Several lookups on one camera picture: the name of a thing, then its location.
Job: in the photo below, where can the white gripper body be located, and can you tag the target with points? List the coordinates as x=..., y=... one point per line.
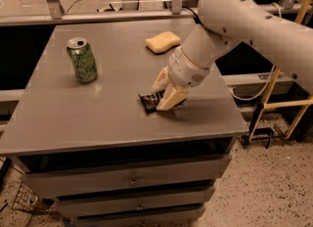
x=185, y=70

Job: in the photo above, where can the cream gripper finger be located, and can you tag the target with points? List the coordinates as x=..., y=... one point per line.
x=173, y=95
x=162, y=80

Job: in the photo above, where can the black rxbar chocolate wrapper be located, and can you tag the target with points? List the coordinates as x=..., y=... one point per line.
x=150, y=101

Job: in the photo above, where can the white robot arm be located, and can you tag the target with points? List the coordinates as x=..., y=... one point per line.
x=224, y=24

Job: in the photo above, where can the yellow sponge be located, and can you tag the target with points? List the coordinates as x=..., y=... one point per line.
x=163, y=42

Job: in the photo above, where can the green soda can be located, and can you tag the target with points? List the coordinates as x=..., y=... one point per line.
x=83, y=61

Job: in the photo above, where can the top grey drawer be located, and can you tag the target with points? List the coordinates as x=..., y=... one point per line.
x=126, y=176

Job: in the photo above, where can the grey drawer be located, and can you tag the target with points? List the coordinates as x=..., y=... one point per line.
x=143, y=217
x=136, y=202
x=126, y=176

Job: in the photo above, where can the grey drawer cabinet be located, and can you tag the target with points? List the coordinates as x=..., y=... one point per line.
x=61, y=124

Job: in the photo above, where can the bottom grey drawer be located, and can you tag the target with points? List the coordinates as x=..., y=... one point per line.
x=143, y=217

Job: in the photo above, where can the grey metal railing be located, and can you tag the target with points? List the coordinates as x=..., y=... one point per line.
x=98, y=15

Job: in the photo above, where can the middle grey drawer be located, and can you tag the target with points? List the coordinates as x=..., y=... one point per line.
x=136, y=202

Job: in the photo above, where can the yellow ladder frame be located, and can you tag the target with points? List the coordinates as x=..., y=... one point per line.
x=264, y=104

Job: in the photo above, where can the wire basket on floor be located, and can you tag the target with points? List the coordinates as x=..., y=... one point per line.
x=27, y=201

